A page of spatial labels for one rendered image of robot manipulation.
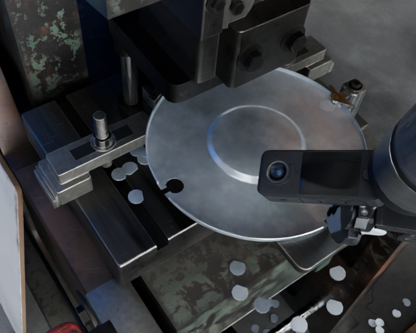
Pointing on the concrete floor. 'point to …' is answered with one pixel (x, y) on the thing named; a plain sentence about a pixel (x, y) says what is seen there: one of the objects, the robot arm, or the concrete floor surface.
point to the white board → (5, 237)
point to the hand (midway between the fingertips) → (329, 216)
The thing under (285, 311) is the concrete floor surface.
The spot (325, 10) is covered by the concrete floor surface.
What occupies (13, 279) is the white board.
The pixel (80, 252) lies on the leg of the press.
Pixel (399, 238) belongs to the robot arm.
